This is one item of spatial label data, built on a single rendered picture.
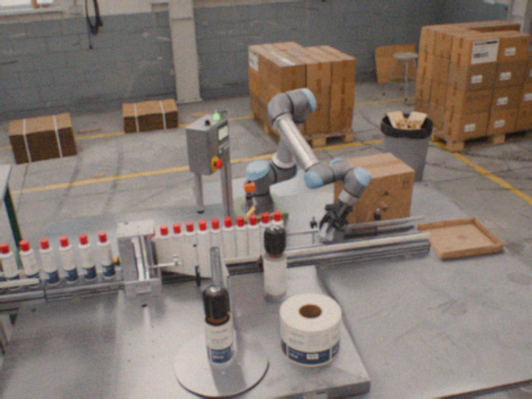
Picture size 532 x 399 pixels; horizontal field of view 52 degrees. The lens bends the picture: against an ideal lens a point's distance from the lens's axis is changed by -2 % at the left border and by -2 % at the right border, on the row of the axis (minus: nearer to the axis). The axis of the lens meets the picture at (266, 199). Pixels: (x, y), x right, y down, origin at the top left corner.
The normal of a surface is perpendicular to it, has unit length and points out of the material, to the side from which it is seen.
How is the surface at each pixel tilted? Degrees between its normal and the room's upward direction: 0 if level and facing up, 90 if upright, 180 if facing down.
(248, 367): 0
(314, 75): 90
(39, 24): 90
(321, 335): 90
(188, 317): 0
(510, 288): 0
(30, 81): 90
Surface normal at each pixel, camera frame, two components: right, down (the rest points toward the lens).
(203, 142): -0.40, 0.42
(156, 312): -0.03, -0.89
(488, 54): 0.35, 0.42
